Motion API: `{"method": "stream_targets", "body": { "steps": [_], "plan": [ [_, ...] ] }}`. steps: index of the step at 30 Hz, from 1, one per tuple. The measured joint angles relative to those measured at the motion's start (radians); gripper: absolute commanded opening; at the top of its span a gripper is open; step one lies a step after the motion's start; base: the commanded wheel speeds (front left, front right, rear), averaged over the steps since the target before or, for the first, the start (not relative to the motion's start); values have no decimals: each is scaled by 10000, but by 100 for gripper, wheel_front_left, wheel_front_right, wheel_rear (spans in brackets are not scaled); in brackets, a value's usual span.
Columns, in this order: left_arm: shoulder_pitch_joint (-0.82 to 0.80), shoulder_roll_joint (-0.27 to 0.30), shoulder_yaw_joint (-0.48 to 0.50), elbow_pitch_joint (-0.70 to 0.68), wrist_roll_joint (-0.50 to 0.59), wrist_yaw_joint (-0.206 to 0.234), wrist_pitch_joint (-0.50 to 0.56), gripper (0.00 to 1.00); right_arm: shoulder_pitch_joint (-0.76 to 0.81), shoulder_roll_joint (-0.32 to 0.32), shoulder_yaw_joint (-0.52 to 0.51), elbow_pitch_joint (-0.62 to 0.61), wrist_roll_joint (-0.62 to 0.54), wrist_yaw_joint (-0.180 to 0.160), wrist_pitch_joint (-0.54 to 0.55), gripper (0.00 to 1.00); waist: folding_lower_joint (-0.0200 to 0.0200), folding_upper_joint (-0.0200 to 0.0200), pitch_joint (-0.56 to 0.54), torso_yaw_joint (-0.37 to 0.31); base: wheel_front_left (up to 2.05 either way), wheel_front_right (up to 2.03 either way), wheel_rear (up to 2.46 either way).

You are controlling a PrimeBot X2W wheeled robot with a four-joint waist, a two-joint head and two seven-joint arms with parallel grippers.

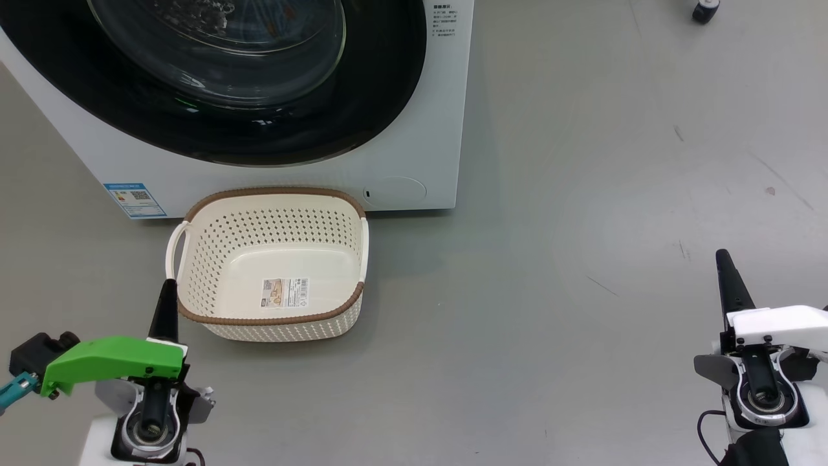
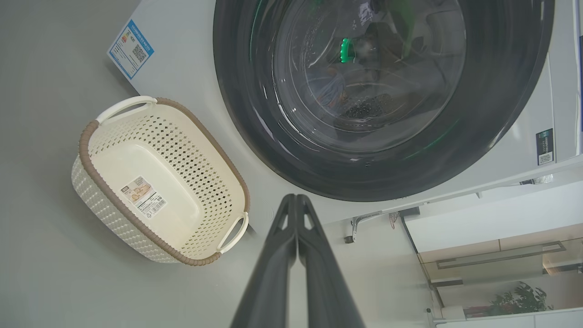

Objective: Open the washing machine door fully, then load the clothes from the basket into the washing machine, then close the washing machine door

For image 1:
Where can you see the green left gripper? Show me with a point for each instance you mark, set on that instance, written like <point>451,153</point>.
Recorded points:
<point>110,359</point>

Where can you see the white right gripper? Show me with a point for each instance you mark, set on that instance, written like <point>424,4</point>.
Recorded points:
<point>776,323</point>

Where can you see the washing machine glass door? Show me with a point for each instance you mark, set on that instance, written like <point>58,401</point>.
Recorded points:
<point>375,97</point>

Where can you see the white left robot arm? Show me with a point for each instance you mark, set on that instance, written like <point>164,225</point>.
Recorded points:
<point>152,421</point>

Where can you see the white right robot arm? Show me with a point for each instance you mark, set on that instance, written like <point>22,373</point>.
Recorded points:
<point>763,395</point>

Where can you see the white front-load washing machine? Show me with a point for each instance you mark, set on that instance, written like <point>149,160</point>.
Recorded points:
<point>440,129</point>

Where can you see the blue energy label sticker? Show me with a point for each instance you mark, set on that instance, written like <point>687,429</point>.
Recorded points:
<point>134,200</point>

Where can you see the basket product label sticker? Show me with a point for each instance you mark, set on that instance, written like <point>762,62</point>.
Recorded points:
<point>285,293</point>

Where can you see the white perforated laundry basket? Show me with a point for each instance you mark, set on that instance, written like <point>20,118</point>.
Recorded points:
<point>272,226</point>

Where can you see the teal left camera connector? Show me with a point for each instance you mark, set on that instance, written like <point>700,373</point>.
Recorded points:
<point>16,388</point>

